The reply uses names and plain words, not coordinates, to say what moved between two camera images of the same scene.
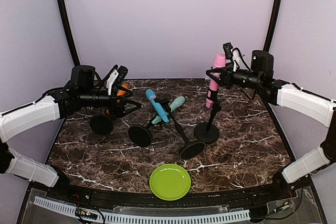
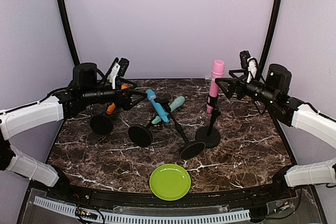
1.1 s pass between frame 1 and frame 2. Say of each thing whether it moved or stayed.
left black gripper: moved
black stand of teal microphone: stayed
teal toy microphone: stayed
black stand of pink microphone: moved
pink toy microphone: moved
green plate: stayed
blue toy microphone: stayed
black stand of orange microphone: stayed
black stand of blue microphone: stayed
